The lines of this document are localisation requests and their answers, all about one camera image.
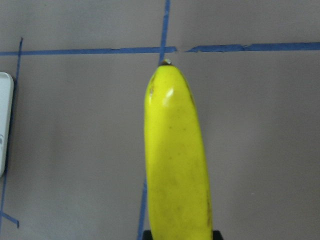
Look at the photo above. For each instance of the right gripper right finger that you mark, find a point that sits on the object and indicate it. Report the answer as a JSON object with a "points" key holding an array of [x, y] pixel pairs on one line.
{"points": [[217, 235]]}

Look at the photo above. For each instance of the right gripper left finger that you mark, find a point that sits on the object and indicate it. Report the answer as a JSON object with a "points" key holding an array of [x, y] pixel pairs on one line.
{"points": [[147, 235]]}

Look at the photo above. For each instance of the white rectangular plastic tray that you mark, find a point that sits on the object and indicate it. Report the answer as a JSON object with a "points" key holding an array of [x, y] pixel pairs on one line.
{"points": [[6, 98]]}

